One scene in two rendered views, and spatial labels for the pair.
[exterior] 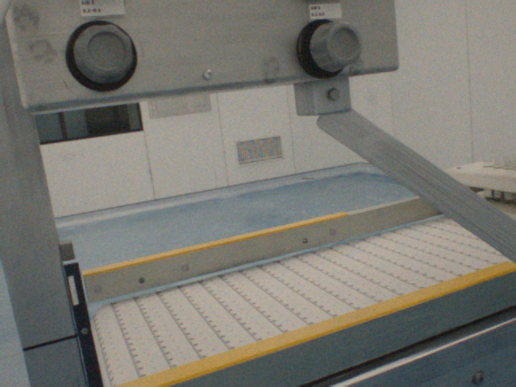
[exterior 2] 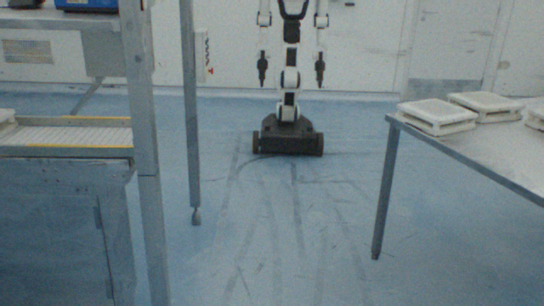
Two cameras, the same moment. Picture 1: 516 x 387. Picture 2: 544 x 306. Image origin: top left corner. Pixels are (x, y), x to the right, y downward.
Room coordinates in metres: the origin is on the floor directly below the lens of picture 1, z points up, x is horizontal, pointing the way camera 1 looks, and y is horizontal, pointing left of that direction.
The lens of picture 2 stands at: (1.58, 1.07, 1.47)
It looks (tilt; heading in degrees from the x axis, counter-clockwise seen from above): 24 degrees down; 200
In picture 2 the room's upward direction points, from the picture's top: 2 degrees clockwise
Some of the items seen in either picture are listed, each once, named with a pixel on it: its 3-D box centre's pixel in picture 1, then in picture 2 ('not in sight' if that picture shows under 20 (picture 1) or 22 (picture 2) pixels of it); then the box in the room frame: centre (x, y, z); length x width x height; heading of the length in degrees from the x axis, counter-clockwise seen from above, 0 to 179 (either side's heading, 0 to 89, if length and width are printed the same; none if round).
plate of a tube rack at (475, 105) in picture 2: not in sight; (484, 101); (-0.63, 1.35, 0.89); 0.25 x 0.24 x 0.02; 39
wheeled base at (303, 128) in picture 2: not in sight; (286, 122); (-1.78, -0.01, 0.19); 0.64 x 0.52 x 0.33; 21
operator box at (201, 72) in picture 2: not in sight; (201, 54); (-0.42, -0.07, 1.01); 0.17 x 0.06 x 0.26; 23
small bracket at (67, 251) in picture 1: (67, 250); not in sight; (0.55, 0.23, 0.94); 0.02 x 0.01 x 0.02; 23
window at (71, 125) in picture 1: (65, 82); not in sight; (5.20, 1.87, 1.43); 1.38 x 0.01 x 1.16; 111
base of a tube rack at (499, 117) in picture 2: not in sight; (482, 110); (-0.63, 1.35, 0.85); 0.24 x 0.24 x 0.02; 39
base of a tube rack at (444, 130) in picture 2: not in sight; (433, 121); (-0.37, 1.13, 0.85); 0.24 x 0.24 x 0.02; 48
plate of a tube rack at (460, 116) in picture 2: not in sight; (436, 110); (-0.37, 1.13, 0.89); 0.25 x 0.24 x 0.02; 48
